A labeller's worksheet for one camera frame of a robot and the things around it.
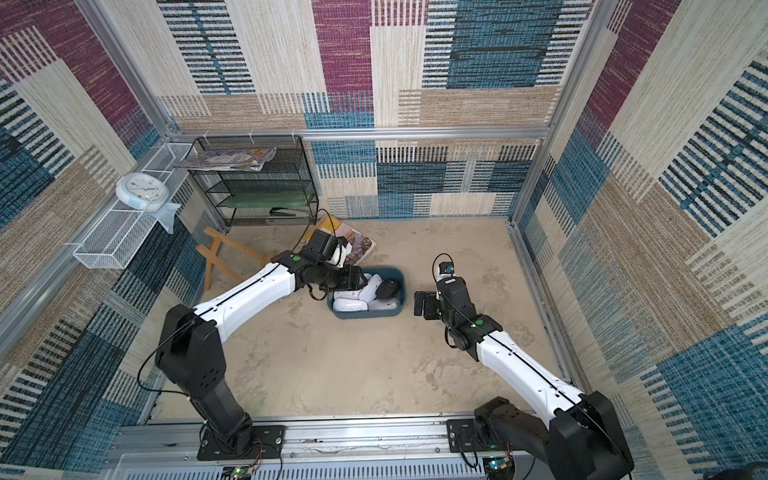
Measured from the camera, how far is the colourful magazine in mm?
827

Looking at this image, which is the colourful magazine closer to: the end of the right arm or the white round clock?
the white round clock

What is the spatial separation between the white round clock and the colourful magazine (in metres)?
0.08

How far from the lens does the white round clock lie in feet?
2.42
